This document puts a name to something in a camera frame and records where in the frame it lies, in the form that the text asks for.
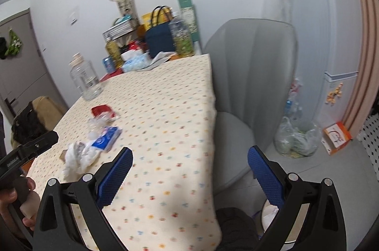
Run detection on white trash bin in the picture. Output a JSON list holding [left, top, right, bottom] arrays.
[[256, 199, 310, 246]]

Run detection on white tissue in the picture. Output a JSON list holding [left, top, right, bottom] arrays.
[[61, 141, 101, 181]]

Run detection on green hanging decoration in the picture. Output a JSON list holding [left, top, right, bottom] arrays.
[[4, 28, 23, 58]]

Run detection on beige printed carton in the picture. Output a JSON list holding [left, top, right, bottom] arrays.
[[109, 0, 138, 21]]

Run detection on red table mat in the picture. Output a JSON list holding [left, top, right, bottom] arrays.
[[99, 70, 123, 83]]

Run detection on yellow snack packet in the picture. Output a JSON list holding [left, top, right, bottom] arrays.
[[140, 9, 172, 31]]

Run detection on orange white cardboard box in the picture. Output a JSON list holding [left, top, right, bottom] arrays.
[[322, 122, 353, 156]]

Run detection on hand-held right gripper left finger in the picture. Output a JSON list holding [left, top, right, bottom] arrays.
[[32, 147, 134, 251]]

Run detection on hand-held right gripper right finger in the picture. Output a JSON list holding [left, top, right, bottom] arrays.
[[247, 146, 347, 251]]

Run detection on clear plastic water jug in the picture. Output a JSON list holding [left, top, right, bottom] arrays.
[[69, 53, 103, 101]]

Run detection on yellow cooking oil bottle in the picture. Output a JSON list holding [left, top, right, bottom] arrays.
[[104, 36, 123, 68]]

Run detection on white refrigerator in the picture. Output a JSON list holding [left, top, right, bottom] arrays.
[[262, 0, 366, 133]]

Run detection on red paper wrapper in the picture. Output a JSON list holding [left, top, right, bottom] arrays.
[[91, 105, 119, 121]]

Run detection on grey door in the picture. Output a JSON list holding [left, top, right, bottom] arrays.
[[0, 7, 70, 118]]

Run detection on cluster of yellow fridge magnets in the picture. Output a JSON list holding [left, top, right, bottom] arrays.
[[325, 82, 344, 106]]

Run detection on blue white tissue pack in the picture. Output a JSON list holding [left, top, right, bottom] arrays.
[[121, 50, 151, 72]]

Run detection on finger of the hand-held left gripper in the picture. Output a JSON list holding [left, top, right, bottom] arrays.
[[18, 131, 59, 158]]

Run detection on clear plastic garbage bag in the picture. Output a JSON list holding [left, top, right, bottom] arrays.
[[274, 116, 322, 157]]

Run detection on blue drink can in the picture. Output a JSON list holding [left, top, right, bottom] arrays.
[[102, 57, 115, 74]]

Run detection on person's dark trousers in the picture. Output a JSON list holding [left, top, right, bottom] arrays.
[[216, 207, 261, 251]]

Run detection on grey upholstered chair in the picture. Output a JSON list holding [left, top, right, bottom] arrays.
[[203, 18, 298, 201]]

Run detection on navy lunch bag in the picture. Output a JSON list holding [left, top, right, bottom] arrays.
[[144, 5, 175, 60]]

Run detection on person's left hand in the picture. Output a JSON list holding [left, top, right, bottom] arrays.
[[0, 176, 40, 232]]

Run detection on tall green box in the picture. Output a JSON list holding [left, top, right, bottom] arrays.
[[178, 0, 200, 43]]

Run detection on clear plastic wrapper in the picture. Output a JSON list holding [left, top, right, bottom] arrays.
[[87, 115, 111, 136]]

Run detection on black bag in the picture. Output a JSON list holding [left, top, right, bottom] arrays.
[[12, 101, 48, 148]]

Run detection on white wall switch plate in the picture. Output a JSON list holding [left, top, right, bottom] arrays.
[[68, 7, 80, 25]]

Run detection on pink door frame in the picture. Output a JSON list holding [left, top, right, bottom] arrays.
[[343, 0, 379, 133]]

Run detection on clear bottle with green label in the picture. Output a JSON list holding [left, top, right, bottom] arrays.
[[169, 14, 195, 57]]

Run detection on crumpled plastic bags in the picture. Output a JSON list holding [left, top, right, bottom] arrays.
[[283, 78, 307, 121]]

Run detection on white pegboard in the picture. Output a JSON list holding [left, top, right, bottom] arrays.
[[357, 113, 379, 177]]

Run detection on blue white packet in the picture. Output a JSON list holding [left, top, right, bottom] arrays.
[[91, 126, 122, 152]]

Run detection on brown chair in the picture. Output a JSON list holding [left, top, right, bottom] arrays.
[[31, 96, 67, 121]]

